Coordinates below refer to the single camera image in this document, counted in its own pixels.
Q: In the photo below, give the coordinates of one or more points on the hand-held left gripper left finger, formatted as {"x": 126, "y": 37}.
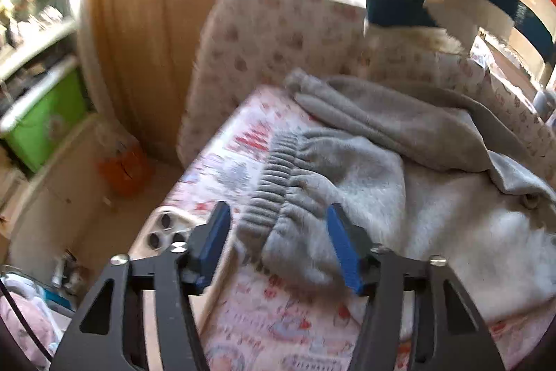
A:
{"x": 213, "y": 243}

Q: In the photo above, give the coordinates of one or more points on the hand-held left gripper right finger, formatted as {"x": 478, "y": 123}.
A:
{"x": 343, "y": 251}

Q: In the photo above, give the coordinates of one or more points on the grey fleece pants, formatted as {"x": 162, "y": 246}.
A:
{"x": 391, "y": 179}

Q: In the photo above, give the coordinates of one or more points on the white tray with holes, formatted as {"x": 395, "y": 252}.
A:
{"x": 160, "y": 227}

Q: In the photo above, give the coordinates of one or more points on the printed bed sheet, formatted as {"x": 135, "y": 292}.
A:
{"x": 260, "y": 323}

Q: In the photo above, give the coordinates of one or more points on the orange bag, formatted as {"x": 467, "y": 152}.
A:
{"x": 124, "y": 173}

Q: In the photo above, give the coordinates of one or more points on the pink cloth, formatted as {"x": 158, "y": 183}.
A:
{"x": 26, "y": 319}

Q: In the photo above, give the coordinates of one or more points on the green plastic bin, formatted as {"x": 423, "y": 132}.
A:
{"x": 43, "y": 123}

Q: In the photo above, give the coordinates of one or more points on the printed bumper cushion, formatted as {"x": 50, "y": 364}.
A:
{"x": 260, "y": 36}

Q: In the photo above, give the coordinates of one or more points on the cluttered shelf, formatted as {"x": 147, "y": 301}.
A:
{"x": 30, "y": 19}

